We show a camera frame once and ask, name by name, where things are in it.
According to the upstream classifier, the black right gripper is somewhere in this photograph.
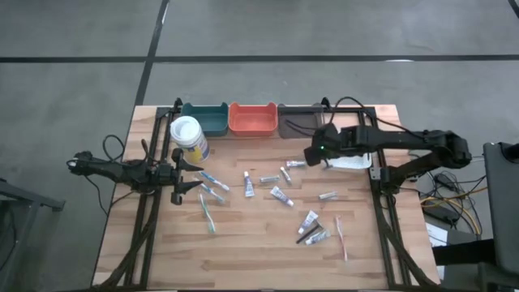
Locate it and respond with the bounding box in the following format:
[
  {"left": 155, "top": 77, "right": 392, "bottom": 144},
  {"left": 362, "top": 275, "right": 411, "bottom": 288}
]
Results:
[{"left": 303, "top": 122, "right": 344, "bottom": 170}]

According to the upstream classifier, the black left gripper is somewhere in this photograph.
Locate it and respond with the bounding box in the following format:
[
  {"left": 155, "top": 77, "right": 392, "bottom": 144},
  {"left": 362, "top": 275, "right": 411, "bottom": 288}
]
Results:
[{"left": 156, "top": 147, "right": 204, "bottom": 206}]

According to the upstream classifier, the green toothbrush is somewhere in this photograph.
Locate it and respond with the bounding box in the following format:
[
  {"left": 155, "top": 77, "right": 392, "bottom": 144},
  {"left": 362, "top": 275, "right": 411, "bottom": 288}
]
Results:
[{"left": 197, "top": 192, "right": 217, "bottom": 234}]

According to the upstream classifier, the Lysol disinfecting wipes canister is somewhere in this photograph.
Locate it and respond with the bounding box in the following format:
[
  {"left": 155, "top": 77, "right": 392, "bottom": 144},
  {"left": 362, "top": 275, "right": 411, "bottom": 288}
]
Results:
[{"left": 169, "top": 115, "right": 211, "bottom": 165}]

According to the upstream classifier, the red toothbrush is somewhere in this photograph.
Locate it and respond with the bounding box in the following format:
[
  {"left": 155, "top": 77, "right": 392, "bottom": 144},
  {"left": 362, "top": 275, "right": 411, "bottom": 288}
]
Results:
[{"left": 333, "top": 214, "right": 350, "bottom": 263}]

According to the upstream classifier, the black comb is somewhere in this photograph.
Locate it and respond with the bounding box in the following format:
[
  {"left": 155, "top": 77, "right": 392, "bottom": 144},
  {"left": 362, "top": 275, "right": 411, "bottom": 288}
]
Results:
[{"left": 295, "top": 224, "right": 324, "bottom": 245}]

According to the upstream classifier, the white plastic bin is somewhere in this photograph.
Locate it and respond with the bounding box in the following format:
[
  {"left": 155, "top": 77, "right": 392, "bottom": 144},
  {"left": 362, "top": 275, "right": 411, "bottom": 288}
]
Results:
[{"left": 326, "top": 152, "right": 373, "bottom": 171}]

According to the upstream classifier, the dark brown bin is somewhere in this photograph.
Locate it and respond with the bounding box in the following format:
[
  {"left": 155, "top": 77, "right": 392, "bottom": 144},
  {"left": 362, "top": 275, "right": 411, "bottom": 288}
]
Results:
[{"left": 277, "top": 103, "right": 325, "bottom": 140}]

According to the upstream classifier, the teal plastic bin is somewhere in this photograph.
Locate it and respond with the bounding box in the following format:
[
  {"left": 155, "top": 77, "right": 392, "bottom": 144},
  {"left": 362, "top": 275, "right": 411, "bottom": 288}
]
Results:
[{"left": 179, "top": 101, "right": 229, "bottom": 138}]

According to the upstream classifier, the orange plastic bin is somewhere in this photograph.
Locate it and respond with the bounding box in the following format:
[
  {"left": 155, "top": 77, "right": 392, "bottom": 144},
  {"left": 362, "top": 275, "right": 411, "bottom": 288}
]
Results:
[{"left": 228, "top": 101, "right": 280, "bottom": 138}]

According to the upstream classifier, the small black power adapter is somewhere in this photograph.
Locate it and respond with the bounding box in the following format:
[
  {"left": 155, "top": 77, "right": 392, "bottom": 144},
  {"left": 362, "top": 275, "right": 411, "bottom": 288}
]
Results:
[{"left": 434, "top": 172, "right": 458, "bottom": 187}]

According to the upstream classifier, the black power brick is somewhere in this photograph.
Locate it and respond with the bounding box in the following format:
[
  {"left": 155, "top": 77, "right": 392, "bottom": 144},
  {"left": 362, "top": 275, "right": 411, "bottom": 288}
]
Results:
[{"left": 422, "top": 204, "right": 460, "bottom": 225}]

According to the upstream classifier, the white paper sheet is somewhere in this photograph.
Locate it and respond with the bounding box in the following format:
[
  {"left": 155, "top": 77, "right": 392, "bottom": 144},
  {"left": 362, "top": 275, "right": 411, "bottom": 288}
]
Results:
[{"left": 424, "top": 221, "right": 449, "bottom": 247}]

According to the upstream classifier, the dark grey equipment cabinet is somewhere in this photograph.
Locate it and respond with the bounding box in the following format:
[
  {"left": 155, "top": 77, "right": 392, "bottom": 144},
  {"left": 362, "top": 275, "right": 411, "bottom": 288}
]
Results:
[{"left": 481, "top": 140, "right": 519, "bottom": 281}]

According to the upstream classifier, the black metal rig frame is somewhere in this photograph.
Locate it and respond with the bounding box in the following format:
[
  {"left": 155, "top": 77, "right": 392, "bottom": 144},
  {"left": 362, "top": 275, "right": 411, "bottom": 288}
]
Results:
[{"left": 92, "top": 97, "right": 442, "bottom": 291}]

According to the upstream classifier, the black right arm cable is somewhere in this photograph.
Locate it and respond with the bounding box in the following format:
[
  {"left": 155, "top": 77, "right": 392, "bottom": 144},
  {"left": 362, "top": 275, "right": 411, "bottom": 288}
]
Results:
[{"left": 328, "top": 96, "right": 427, "bottom": 137}]

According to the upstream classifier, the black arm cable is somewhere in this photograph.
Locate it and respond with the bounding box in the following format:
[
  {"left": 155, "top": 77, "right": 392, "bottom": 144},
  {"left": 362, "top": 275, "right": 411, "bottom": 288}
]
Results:
[
  {"left": 101, "top": 134, "right": 126, "bottom": 162},
  {"left": 328, "top": 96, "right": 427, "bottom": 137}
]

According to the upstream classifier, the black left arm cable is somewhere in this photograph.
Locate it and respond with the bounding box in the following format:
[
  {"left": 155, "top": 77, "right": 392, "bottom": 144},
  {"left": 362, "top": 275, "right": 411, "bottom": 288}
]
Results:
[{"left": 101, "top": 134, "right": 126, "bottom": 162}]

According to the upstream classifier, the yellow floor cable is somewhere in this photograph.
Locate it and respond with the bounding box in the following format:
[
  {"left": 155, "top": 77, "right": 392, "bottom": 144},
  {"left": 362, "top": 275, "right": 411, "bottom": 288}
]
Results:
[{"left": 419, "top": 185, "right": 483, "bottom": 237}]

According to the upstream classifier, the grey metal workbench frame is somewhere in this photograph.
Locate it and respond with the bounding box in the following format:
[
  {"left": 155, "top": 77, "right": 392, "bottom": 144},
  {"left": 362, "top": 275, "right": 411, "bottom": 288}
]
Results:
[{"left": 0, "top": 177, "right": 66, "bottom": 292}]

